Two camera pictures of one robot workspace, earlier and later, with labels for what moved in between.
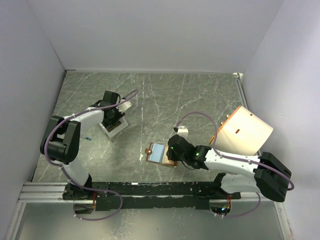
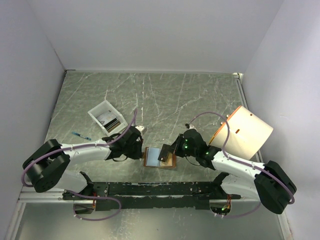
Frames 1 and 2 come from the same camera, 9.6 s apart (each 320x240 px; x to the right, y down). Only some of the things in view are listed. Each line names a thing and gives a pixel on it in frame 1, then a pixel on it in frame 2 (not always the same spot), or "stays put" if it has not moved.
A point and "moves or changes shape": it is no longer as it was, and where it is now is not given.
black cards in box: [109, 128] stays put
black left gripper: [119, 116] → [138, 154]
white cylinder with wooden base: [244, 131] stays put
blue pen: [87, 138] stays put
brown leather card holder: [157, 152] moves or changes shape
